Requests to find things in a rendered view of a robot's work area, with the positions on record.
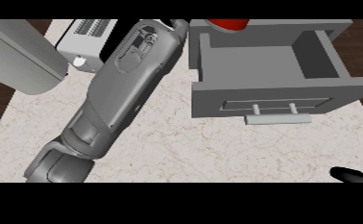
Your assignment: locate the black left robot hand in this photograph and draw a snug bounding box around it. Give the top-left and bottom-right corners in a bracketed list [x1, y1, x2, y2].
[170, 18, 193, 32]

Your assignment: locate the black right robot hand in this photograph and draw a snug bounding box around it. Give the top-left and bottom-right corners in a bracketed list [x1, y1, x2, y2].
[328, 166, 363, 184]

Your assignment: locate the red can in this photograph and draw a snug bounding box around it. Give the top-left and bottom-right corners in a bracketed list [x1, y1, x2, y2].
[207, 18, 252, 34]

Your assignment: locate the grey open drawer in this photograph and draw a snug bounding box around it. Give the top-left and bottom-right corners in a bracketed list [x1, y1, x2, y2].
[198, 29, 355, 84]

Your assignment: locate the grey drawer front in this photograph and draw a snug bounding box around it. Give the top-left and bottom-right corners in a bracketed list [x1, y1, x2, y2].
[191, 76, 363, 120]

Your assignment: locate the white toaster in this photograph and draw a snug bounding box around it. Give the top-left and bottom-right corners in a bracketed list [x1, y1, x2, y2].
[55, 18, 122, 74]

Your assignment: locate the pale grey drawer handle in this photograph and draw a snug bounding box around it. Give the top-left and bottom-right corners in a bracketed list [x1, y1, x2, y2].
[244, 103, 314, 126]

